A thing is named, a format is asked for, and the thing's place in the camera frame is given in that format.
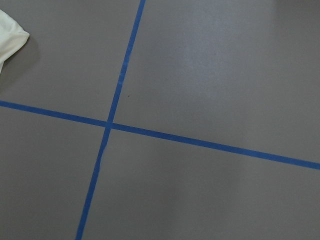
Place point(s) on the cream long-sleeve printed shirt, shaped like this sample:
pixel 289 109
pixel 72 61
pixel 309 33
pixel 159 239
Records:
pixel 12 37

